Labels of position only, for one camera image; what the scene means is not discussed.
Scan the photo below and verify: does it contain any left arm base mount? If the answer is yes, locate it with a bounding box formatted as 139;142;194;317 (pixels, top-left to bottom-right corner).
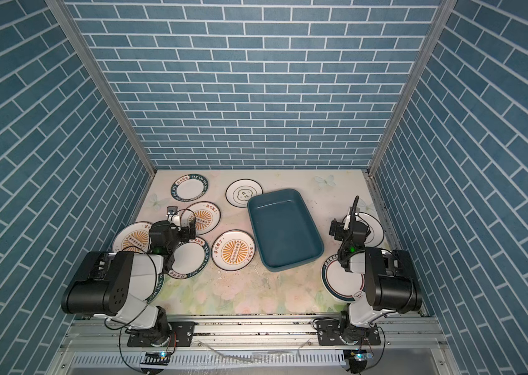
126;321;196;348

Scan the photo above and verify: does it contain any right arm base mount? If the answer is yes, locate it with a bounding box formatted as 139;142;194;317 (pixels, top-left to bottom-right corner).
312;318;381;346

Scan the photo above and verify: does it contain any green rim text plate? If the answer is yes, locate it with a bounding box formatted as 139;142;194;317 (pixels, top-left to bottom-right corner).
168;237;211;280

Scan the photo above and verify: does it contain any aluminium rail frame front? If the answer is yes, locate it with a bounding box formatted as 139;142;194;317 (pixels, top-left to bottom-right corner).
48;314;457;374

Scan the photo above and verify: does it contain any teal plastic bin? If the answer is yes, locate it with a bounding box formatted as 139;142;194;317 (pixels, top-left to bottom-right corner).
248;188;324;272

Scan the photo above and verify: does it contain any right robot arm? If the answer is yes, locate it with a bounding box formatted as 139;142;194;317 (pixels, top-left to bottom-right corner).
323;217;423;345

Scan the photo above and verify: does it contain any black corrugated cable right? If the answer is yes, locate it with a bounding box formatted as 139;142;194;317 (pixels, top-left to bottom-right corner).
349;195;361;231

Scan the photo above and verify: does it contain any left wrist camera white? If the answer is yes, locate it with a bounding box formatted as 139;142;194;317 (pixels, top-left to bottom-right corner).
166;206;181;226

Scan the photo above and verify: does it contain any green red rim plate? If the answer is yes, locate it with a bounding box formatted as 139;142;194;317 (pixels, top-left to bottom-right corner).
321;254;365;303

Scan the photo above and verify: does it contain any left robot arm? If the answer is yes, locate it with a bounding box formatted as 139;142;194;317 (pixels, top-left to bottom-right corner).
61;220;196;352

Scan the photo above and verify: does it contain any orange sunburst plate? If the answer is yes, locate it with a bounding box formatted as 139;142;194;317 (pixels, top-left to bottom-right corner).
112;222;152;253
180;201;222;235
212;230;255;272

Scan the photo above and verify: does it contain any white clover plate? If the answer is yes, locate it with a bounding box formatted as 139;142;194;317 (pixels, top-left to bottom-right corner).
225;179;263;208
356;212;385;248

